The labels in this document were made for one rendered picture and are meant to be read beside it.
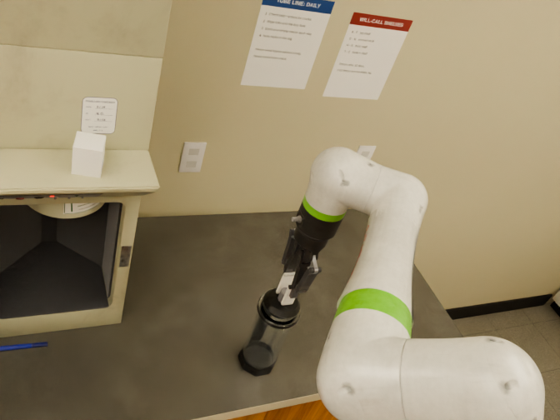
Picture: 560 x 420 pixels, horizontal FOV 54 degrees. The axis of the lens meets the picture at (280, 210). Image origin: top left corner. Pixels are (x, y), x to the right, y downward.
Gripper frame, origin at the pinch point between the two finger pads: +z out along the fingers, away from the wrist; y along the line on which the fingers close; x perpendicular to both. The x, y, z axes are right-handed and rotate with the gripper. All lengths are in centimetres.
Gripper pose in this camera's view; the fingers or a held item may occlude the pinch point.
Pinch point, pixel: (287, 288)
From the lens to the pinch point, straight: 131.9
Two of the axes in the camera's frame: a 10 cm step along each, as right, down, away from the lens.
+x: 9.0, -0.3, 4.4
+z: -2.7, 7.4, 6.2
